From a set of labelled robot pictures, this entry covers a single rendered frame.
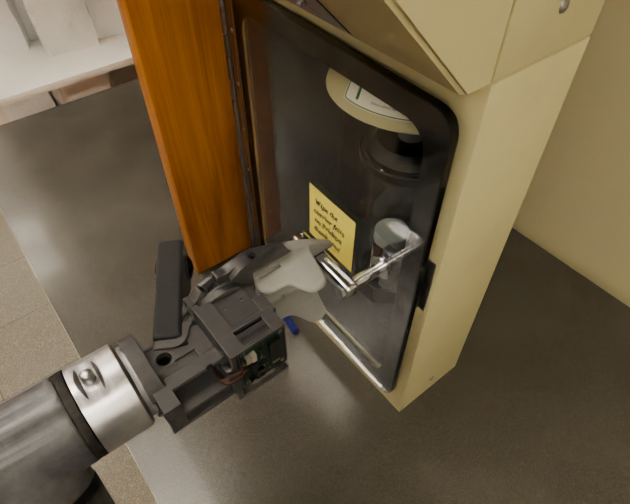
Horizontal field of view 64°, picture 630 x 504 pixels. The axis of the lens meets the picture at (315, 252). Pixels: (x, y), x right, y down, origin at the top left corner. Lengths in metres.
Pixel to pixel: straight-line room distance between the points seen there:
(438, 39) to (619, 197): 0.62
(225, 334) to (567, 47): 0.32
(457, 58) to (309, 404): 0.51
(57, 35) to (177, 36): 0.98
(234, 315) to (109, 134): 0.82
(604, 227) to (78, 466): 0.77
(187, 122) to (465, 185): 0.39
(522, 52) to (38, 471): 0.42
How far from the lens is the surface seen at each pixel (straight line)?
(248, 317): 0.42
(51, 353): 2.06
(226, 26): 0.58
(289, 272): 0.46
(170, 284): 0.47
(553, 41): 0.39
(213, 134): 0.70
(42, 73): 1.54
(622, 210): 0.88
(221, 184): 0.75
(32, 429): 0.42
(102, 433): 0.42
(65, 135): 1.23
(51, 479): 0.43
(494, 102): 0.36
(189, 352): 0.43
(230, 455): 0.68
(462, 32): 0.30
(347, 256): 0.54
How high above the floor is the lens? 1.57
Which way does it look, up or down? 48 degrees down
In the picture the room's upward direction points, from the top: straight up
